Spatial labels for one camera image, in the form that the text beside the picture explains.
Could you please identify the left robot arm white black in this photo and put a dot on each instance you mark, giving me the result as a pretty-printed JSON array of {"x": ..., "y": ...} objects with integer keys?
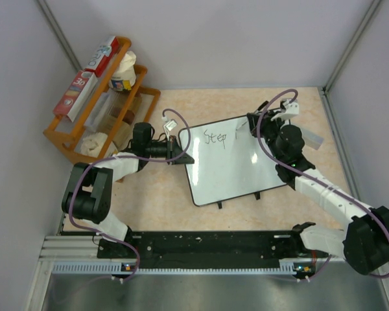
[{"x": 88, "y": 193}]

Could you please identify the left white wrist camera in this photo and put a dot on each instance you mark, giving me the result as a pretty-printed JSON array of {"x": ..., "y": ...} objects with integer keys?
[{"x": 169, "y": 124}]

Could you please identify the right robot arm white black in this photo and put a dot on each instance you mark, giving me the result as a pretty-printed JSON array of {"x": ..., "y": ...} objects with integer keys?
[{"x": 363, "y": 240}]

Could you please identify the red white wrap box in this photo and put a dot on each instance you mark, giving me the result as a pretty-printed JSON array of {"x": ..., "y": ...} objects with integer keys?
[{"x": 76, "y": 95}]

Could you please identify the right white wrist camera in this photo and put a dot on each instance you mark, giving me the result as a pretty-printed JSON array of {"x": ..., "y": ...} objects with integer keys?
[{"x": 289, "y": 110}]

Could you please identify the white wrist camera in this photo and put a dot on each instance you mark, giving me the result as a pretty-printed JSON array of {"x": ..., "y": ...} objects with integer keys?
[
  {"x": 289, "y": 110},
  {"x": 169, "y": 124}
]

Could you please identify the grey whiteboard eraser block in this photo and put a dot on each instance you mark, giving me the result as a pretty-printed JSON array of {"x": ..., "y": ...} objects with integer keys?
[{"x": 311, "y": 139}]

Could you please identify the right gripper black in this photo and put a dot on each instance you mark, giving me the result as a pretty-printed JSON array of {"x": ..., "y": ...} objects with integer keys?
[{"x": 266, "y": 120}]

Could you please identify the grey slotted cable duct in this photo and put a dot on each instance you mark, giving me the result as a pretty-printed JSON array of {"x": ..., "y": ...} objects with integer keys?
[{"x": 119, "y": 268}]

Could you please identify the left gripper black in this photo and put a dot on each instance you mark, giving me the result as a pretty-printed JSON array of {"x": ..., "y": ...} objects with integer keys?
[{"x": 173, "y": 149}]

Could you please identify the white whiteboard black frame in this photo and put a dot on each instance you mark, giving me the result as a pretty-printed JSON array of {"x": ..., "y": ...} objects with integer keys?
[{"x": 227, "y": 164}]

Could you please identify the red white foil box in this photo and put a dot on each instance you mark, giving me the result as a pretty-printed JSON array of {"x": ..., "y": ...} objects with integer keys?
[{"x": 102, "y": 56}]

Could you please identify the clear box of brown items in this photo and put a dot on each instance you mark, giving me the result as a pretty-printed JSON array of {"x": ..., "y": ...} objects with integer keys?
[{"x": 106, "y": 111}]

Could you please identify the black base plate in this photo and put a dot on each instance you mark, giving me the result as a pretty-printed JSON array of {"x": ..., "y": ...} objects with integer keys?
[{"x": 208, "y": 249}]

